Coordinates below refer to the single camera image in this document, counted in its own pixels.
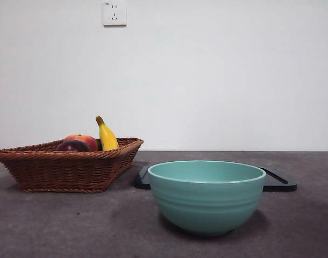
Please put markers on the teal bowl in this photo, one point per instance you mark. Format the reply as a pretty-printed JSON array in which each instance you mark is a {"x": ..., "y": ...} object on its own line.
[{"x": 207, "y": 204}]

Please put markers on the dark red plum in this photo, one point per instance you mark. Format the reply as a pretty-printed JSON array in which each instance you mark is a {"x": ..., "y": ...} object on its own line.
[{"x": 72, "y": 146}]

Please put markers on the yellow banana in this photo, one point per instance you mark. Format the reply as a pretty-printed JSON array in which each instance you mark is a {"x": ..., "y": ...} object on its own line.
[{"x": 108, "y": 139}]

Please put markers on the black rectangular tray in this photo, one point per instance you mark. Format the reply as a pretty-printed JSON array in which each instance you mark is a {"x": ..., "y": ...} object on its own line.
[{"x": 141, "y": 184}]

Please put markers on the red orange peach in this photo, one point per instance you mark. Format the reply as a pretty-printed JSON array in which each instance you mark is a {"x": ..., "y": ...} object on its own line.
[{"x": 86, "y": 141}]

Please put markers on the brown wicker basket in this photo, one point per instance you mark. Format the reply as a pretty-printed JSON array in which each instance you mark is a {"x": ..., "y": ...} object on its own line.
[{"x": 59, "y": 172}]

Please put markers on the white wall socket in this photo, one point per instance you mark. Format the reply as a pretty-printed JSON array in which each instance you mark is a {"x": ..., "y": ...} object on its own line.
[{"x": 114, "y": 13}]

